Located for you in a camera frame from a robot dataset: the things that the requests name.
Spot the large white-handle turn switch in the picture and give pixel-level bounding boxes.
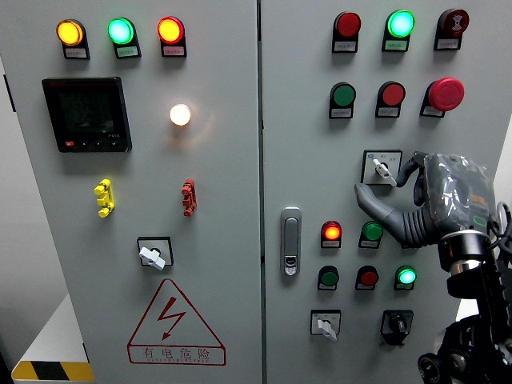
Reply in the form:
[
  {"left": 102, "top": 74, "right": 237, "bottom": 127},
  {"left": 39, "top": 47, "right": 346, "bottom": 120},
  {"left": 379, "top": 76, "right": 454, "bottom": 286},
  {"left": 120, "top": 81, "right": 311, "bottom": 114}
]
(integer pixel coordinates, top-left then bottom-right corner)
[{"left": 360, "top": 149, "right": 403, "bottom": 188}]

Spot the small raised green button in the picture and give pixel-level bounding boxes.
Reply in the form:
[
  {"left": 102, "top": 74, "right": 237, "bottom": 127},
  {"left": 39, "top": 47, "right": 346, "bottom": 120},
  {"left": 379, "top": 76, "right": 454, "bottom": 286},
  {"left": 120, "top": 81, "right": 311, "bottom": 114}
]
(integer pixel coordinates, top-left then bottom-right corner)
[{"left": 358, "top": 220, "right": 384, "bottom": 250}]

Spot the small lit green lamp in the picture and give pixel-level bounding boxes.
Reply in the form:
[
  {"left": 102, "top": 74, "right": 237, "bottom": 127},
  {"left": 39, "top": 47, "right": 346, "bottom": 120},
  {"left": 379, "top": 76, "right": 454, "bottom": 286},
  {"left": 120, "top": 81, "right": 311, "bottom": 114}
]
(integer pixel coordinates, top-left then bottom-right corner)
[{"left": 393, "top": 265, "right": 418, "bottom": 291}]

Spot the large red stop button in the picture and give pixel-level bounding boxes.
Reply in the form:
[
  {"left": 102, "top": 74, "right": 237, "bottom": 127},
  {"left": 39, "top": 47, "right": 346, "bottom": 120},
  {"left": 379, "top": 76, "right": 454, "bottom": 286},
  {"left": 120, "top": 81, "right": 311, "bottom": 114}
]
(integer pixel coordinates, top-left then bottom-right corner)
[{"left": 419, "top": 77, "right": 466, "bottom": 118}]

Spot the large red push button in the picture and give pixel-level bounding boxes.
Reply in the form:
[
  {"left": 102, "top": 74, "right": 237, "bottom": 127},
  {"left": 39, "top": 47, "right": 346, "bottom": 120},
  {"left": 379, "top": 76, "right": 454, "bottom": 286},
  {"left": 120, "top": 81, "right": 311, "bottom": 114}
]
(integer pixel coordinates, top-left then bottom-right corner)
[{"left": 374, "top": 81, "right": 407, "bottom": 119}]

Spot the small flat red push button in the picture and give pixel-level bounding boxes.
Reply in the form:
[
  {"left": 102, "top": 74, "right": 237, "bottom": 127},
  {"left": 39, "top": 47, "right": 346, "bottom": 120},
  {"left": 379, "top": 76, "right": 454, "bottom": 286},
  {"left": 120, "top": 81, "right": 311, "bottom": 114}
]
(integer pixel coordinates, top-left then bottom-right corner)
[{"left": 354, "top": 265, "right": 380, "bottom": 291}]

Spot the small orange-lit red lamp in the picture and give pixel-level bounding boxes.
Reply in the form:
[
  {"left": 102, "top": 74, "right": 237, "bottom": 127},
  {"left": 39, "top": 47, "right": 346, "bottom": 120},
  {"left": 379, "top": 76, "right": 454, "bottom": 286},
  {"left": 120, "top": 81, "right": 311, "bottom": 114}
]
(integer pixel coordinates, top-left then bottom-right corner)
[{"left": 320, "top": 220, "right": 343, "bottom": 250}]

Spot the pale grey cabinet door with lock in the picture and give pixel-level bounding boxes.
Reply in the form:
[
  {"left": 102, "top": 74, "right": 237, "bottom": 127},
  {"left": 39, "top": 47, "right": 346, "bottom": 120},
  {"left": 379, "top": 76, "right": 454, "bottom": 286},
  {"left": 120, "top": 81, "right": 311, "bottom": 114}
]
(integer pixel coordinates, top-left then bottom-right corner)
[{"left": 259, "top": 0, "right": 512, "bottom": 384}]

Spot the large green push button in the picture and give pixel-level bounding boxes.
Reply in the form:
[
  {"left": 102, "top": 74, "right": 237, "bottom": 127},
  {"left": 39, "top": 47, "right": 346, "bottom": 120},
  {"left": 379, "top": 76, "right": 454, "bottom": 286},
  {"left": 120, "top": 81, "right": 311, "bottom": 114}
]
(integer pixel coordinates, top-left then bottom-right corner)
[{"left": 328, "top": 82, "right": 357, "bottom": 120}]

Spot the small flat green push button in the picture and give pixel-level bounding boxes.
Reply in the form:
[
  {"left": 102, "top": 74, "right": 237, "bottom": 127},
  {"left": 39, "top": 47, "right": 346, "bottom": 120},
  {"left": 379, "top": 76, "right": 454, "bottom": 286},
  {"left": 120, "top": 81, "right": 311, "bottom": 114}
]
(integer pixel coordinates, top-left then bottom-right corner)
[{"left": 317, "top": 265, "right": 340, "bottom": 291}]

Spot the silver door lock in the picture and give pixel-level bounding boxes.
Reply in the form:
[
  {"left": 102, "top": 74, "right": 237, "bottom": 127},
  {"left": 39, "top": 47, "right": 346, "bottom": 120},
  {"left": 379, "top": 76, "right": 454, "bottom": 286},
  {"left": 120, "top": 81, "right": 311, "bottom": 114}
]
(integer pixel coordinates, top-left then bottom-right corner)
[{"left": 279, "top": 206, "right": 302, "bottom": 278}]

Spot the dark red buzzer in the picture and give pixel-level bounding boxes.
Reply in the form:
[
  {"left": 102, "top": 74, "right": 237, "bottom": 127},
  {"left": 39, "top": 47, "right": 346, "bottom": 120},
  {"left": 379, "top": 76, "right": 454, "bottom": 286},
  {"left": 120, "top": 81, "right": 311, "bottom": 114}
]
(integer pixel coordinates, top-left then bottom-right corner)
[{"left": 434, "top": 8, "right": 470, "bottom": 51}]

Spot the large green lamp, white label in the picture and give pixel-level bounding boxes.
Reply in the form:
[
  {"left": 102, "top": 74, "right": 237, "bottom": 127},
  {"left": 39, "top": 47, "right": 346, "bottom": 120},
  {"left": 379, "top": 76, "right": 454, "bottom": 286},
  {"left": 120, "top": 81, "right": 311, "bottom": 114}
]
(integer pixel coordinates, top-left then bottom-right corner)
[{"left": 382, "top": 10, "right": 416, "bottom": 53}]

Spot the large dark red lamp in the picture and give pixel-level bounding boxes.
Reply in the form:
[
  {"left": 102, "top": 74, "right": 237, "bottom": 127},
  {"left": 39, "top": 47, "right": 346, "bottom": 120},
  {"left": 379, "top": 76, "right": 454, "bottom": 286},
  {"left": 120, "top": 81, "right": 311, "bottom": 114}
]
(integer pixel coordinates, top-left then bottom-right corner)
[{"left": 331, "top": 11, "right": 362, "bottom": 54}]

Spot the pale grey cabinet door with display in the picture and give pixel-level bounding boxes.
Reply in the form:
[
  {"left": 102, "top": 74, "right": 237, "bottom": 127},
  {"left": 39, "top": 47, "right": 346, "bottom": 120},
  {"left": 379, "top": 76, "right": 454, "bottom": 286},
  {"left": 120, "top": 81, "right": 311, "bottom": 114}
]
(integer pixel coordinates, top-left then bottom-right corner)
[{"left": 0, "top": 0, "right": 263, "bottom": 384}]

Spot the red warning triangle sticker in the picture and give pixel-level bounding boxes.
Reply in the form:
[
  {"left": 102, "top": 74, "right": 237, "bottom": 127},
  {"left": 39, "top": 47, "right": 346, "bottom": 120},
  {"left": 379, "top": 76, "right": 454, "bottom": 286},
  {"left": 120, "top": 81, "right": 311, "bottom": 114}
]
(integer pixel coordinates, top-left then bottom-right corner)
[{"left": 126, "top": 278, "right": 227, "bottom": 366}]

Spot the large orange-lit red-ringed lamp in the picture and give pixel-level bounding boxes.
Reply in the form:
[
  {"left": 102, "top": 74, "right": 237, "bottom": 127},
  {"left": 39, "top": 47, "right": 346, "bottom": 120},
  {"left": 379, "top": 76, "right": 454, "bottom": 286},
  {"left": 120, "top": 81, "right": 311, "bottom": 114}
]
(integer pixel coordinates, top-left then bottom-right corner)
[{"left": 157, "top": 15, "right": 188, "bottom": 58}]

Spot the black display meter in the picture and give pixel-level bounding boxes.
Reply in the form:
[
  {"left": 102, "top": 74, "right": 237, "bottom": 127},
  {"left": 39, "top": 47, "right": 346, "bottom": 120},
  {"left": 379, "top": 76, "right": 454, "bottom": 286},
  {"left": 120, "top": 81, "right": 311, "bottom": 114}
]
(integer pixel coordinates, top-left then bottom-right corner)
[{"left": 41, "top": 76, "right": 133, "bottom": 154}]

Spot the large yellow indicator lamp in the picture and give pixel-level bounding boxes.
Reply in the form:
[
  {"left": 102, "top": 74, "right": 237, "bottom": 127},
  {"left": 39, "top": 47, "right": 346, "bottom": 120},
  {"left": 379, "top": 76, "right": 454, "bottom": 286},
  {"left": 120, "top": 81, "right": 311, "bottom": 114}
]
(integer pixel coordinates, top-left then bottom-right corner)
[{"left": 55, "top": 18, "right": 91, "bottom": 61}]

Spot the black yellow striped tape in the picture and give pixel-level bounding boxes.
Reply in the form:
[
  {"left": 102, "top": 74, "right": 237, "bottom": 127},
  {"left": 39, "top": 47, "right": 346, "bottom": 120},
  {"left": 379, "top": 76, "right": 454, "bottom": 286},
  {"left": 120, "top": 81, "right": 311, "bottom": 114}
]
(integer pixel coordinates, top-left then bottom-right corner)
[{"left": 10, "top": 360, "right": 95, "bottom": 382}]

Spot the long black door hinge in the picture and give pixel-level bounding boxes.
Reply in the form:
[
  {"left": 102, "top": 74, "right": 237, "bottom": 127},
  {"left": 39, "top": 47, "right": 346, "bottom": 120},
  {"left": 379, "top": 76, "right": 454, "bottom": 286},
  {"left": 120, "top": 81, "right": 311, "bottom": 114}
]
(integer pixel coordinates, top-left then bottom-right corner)
[{"left": 2, "top": 74, "right": 17, "bottom": 113}]

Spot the black-handle turn switch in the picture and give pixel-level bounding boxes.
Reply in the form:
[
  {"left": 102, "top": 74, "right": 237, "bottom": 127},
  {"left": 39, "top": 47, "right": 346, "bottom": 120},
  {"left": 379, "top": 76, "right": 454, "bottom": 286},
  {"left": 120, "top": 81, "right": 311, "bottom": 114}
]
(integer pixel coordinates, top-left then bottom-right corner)
[{"left": 379, "top": 310, "right": 414, "bottom": 347}]

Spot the small white-handle turn switch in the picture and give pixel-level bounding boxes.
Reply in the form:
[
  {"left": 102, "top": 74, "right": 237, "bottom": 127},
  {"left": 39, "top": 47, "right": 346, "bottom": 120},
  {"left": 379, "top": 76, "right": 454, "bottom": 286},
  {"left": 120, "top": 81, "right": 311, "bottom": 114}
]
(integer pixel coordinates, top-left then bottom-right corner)
[{"left": 310, "top": 309, "right": 342, "bottom": 342}]

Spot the small red handle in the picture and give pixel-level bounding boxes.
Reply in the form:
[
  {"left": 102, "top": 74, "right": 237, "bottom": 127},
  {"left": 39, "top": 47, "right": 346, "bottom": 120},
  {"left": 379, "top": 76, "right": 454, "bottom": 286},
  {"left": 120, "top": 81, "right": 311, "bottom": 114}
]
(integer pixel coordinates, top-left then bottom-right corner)
[{"left": 181, "top": 178, "right": 198, "bottom": 218}]

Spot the white-handle switch, plain black plate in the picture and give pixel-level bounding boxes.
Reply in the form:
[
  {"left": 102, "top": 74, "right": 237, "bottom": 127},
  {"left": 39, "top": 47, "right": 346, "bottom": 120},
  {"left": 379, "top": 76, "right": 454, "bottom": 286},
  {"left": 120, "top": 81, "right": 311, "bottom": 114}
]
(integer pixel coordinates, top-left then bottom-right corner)
[{"left": 136, "top": 236, "right": 174, "bottom": 271}]

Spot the small yellow handle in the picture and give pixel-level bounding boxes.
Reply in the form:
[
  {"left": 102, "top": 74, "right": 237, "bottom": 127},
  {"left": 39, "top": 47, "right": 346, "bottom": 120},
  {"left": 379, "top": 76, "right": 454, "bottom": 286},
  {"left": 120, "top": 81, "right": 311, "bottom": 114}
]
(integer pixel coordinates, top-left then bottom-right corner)
[{"left": 93, "top": 178, "right": 116, "bottom": 218}]

